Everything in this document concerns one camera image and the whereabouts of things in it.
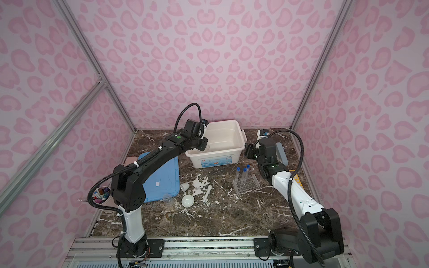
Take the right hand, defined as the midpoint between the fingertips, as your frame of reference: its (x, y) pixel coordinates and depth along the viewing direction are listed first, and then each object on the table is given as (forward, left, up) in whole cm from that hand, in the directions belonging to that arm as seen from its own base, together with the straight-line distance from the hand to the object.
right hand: (251, 143), depth 83 cm
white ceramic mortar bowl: (-22, +32, -21) cm, 44 cm away
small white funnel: (-15, +34, -19) cm, 42 cm away
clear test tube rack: (-11, -2, -22) cm, 24 cm away
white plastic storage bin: (+16, +13, -18) cm, 27 cm away
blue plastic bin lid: (-13, +46, -22) cm, 53 cm away
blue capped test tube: (-1, +5, -24) cm, 24 cm away
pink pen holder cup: (-24, +71, -12) cm, 76 cm away
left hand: (+5, +24, -2) cm, 25 cm away
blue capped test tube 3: (+1, -1, -23) cm, 23 cm away
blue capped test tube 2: (-10, +3, -17) cm, 20 cm away
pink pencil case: (+3, +72, -21) cm, 75 cm away
